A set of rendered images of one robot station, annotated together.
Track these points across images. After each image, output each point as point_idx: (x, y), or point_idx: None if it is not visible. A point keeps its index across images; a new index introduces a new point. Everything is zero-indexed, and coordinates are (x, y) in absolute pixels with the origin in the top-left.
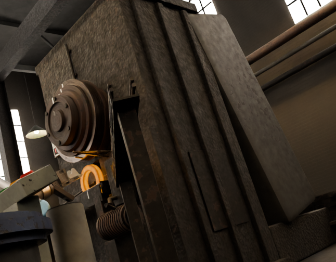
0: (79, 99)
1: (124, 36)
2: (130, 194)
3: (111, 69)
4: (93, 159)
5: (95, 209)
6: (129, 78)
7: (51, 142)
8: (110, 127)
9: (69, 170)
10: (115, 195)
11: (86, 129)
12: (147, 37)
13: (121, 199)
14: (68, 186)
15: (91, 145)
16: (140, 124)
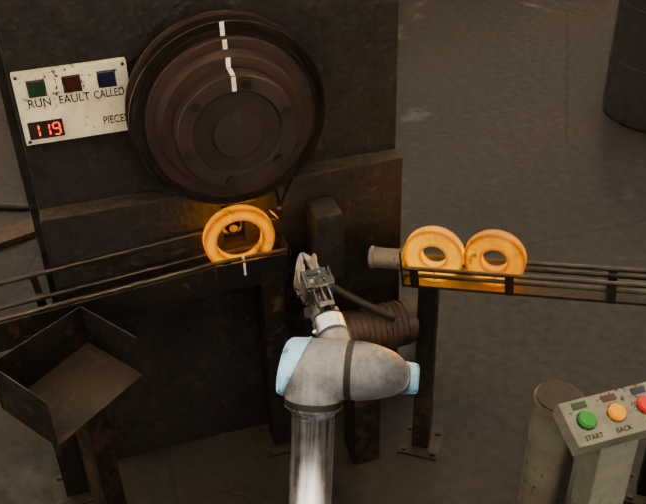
0: (299, 91)
1: None
2: (438, 298)
3: (320, 1)
4: None
5: None
6: (365, 41)
7: (196, 174)
8: (615, 286)
9: (300, 256)
10: (329, 274)
11: (294, 153)
12: None
13: (342, 281)
14: (105, 227)
15: (286, 181)
16: (359, 135)
